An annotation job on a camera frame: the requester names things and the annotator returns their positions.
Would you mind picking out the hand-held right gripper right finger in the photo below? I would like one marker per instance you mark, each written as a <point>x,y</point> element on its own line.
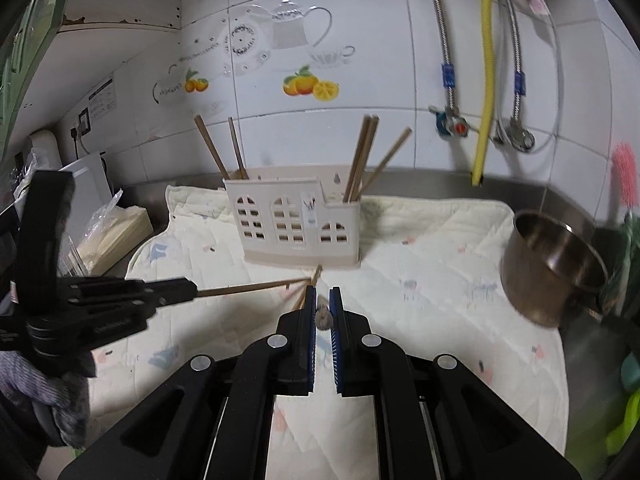
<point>336,340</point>

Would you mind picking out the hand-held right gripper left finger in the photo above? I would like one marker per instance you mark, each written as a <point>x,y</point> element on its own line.
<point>311,340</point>

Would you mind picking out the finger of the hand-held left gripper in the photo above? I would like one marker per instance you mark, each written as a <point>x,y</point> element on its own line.
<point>130,287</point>
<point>120,301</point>

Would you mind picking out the cream plastic utensil holder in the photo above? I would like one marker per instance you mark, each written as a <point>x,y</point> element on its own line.
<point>290,220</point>

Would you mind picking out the person's left hand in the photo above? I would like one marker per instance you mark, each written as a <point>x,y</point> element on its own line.
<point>30,380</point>

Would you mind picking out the bag of wooden sticks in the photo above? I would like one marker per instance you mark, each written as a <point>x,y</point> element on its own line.
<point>117,232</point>

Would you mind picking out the white kettle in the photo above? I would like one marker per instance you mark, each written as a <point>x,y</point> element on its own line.
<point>45,147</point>

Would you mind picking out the white quilted printed mat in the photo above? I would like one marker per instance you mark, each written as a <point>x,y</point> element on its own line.
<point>425,300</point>

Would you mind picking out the white notice sticker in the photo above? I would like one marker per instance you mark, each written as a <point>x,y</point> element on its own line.
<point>102,100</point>

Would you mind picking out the metal water valve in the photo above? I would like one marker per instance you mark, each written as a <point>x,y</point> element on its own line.
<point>517,137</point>

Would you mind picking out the teal bowl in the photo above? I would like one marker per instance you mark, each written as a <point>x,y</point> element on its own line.
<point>631,370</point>

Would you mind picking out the green glass jar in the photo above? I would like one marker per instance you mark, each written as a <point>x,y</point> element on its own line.
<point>622,260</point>

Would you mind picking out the green plastic dish rack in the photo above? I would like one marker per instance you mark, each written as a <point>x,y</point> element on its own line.
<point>625,425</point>

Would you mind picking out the pink bottle brush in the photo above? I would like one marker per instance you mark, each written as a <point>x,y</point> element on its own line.
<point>625,175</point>

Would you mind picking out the wall power socket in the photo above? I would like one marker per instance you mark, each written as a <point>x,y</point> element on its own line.
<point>83,122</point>

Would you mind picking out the green wall cabinet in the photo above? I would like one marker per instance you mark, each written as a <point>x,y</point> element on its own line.
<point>25,25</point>

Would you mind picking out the small pink wall label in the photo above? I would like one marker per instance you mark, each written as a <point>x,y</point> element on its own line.
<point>537,3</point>

